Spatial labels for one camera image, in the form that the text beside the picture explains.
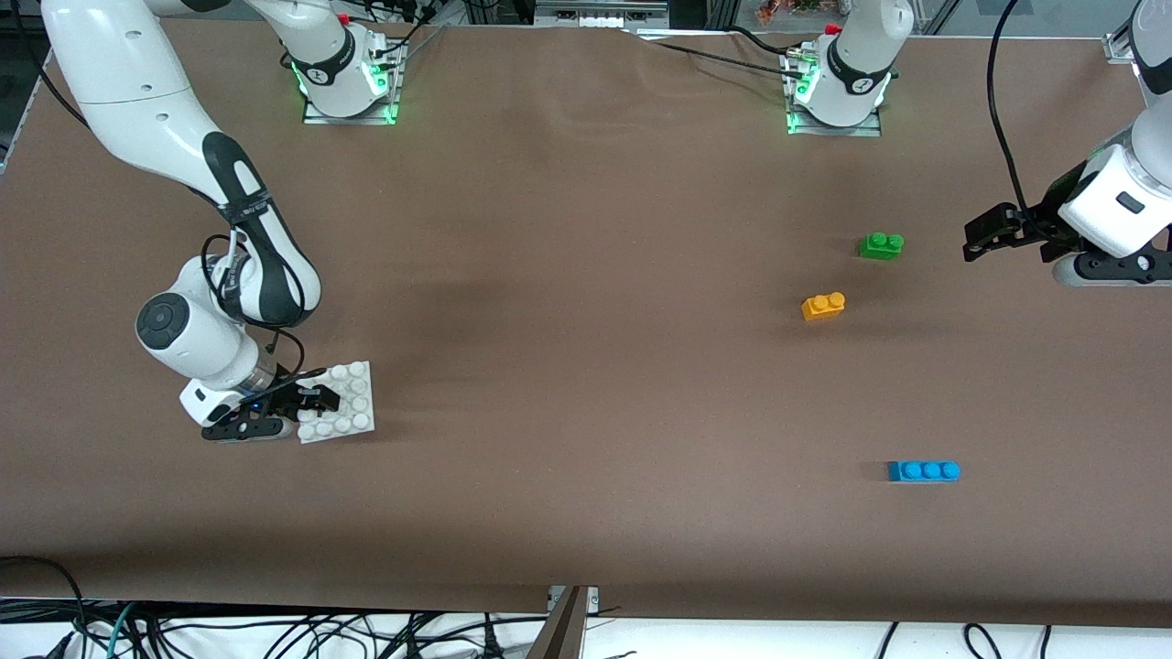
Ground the white studded base plate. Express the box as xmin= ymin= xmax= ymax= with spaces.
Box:
xmin=295 ymin=361 xmax=376 ymax=445

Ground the blue three-stud block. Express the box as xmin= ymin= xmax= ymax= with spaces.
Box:
xmin=886 ymin=459 xmax=962 ymax=483

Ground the brown table cover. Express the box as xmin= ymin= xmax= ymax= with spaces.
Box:
xmin=0 ymin=16 xmax=1172 ymax=629

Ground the orange cluttered object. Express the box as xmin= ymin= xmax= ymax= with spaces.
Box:
xmin=755 ymin=0 xmax=825 ymax=24

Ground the aluminium profile bar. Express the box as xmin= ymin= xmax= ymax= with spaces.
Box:
xmin=524 ymin=586 xmax=589 ymax=659

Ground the grey metal device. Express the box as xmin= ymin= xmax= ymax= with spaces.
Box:
xmin=534 ymin=0 xmax=669 ymax=28

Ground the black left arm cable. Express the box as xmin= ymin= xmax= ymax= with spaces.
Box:
xmin=987 ymin=0 xmax=1086 ymax=246

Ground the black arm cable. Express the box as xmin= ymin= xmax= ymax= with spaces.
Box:
xmin=987 ymin=0 xmax=1086 ymax=246
xmin=201 ymin=232 xmax=309 ymax=378

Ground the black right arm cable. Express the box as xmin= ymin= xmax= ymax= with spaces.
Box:
xmin=201 ymin=232 xmax=309 ymax=378

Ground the black looped cable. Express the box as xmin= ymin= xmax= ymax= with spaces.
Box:
xmin=0 ymin=556 xmax=88 ymax=642

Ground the teal cable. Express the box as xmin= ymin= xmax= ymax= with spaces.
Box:
xmin=85 ymin=601 xmax=138 ymax=659

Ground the short black cable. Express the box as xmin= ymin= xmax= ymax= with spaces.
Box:
xmin=728 ymin=26 xmax=802 ymax=56

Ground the long black cable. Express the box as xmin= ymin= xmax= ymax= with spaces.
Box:
xmin=641 ymin=38 xmax=807 ymax=79

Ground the black cable bundle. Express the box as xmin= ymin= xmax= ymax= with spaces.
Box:
xmin=371 ymin=0 xmax=450 ymax=70

